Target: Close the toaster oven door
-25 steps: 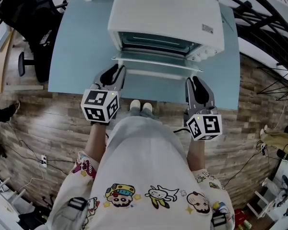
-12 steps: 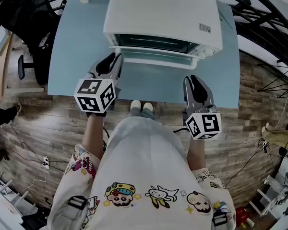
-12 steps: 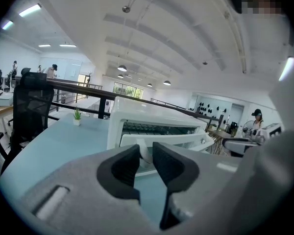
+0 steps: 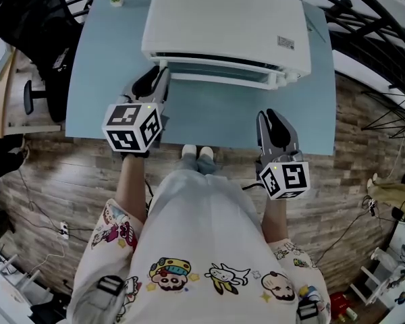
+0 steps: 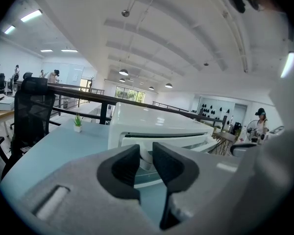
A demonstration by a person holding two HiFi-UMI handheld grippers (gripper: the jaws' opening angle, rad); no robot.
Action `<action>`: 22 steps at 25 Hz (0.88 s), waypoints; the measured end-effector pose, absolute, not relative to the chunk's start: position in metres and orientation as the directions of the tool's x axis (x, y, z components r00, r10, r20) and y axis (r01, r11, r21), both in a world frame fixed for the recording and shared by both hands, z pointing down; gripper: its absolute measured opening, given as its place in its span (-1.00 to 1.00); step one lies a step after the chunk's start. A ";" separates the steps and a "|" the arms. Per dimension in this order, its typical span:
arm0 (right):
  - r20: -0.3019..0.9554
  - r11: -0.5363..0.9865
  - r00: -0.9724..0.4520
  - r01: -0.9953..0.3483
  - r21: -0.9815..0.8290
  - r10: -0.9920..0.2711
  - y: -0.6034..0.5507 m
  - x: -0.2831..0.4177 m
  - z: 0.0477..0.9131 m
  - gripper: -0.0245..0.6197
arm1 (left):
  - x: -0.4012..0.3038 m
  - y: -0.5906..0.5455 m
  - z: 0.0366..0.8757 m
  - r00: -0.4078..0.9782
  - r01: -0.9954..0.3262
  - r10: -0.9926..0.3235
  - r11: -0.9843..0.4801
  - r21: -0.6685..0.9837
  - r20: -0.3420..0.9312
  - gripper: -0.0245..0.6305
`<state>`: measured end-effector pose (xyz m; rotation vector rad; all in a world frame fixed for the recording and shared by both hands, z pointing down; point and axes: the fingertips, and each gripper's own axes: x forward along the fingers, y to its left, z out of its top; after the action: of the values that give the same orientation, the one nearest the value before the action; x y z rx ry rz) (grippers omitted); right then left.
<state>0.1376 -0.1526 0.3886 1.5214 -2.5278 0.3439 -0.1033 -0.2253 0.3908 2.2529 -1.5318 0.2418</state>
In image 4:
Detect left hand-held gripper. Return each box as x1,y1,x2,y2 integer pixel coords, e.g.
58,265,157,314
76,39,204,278
101,65,171,153

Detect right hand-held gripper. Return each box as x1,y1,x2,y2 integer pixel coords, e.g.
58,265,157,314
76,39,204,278
255,108,311,201

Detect person's right forearm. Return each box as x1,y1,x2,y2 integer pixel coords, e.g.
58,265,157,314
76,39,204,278
261,197,290,245

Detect person's left forearm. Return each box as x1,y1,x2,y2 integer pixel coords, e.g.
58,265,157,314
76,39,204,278
113,153,149,225

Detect white toaster oven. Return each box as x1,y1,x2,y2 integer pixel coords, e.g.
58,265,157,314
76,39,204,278
140,0,313,90

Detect grey jeans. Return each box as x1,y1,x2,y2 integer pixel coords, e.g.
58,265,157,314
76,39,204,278
180,153,221,178

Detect black tripod stand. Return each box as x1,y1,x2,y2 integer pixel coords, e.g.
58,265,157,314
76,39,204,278
360,91,405,140

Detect white cartoon print shirt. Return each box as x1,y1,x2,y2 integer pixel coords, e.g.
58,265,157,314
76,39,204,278
67,169,331,324

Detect black office chair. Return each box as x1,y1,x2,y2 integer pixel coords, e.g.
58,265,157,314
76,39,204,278
0,0,86,124

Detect white box on desk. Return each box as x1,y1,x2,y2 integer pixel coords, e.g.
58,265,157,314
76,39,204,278
0,40,14,81

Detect wooden desk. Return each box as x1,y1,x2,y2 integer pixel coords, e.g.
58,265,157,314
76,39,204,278
0,42,62,136

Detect black metal railing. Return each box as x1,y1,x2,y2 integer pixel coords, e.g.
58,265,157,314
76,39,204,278
283,0,405,98

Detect white shelf rack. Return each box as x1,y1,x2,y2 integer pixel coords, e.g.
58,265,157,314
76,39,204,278
350,244,405,311

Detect red box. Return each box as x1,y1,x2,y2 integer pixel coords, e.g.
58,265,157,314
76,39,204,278
329,291,351,317

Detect black strap buckle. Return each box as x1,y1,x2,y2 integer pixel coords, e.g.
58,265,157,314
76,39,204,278
97,275,126,296
296,300,320,322

